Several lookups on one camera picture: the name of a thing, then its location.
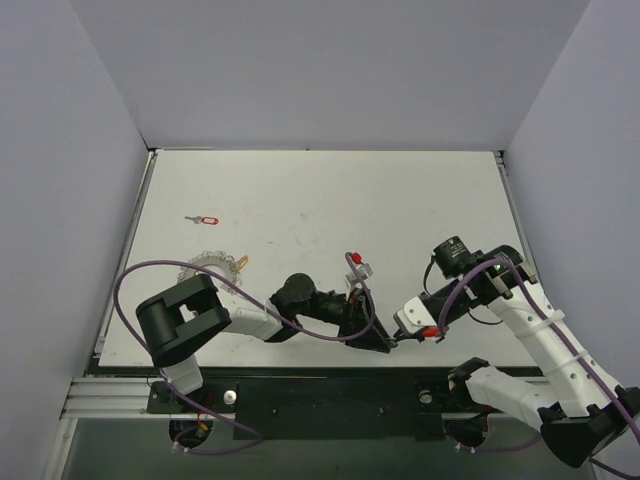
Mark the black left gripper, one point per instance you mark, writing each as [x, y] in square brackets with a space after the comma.
[353, 317]

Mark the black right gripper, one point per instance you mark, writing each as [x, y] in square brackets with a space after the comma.
[404, 325]

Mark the key with yellow tag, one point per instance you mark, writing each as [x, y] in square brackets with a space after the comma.
[242, 262]

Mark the silver metal keyring disc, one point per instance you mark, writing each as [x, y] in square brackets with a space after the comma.
[218, 261]

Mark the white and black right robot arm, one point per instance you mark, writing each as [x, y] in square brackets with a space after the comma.
[580, 410]

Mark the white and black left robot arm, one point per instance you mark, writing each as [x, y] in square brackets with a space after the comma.
[177, 322]

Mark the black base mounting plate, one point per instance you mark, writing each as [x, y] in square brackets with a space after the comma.
[333, 403]

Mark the key with red tag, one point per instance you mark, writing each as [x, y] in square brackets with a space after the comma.
[203, 220]

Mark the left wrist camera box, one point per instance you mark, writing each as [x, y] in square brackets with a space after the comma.
[354, 276]

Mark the aluminium frame rail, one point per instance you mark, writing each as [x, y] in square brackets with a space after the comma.
[106, 398]

